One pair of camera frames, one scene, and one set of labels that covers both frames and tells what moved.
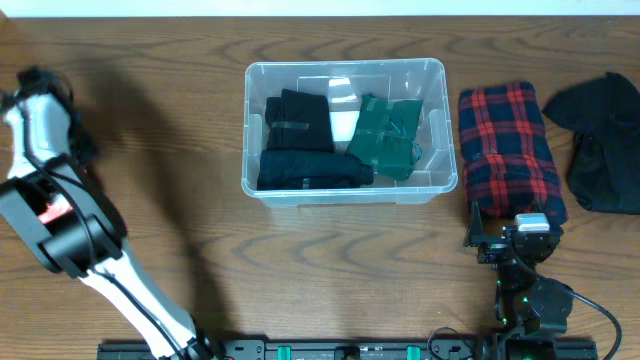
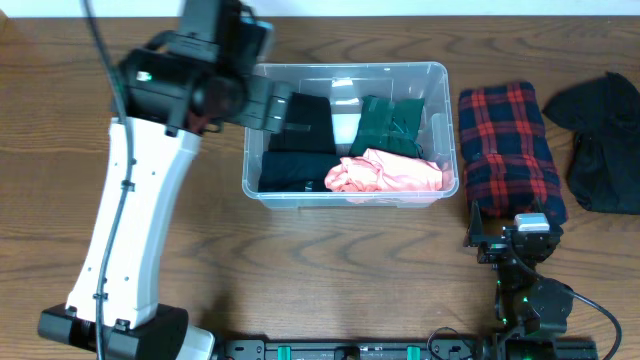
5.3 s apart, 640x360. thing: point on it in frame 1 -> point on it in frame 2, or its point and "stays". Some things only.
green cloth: [384, 136] stays
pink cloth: [54, 210] -> [381, 177]
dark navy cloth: [309, 169] stays
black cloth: [299, 120] stays
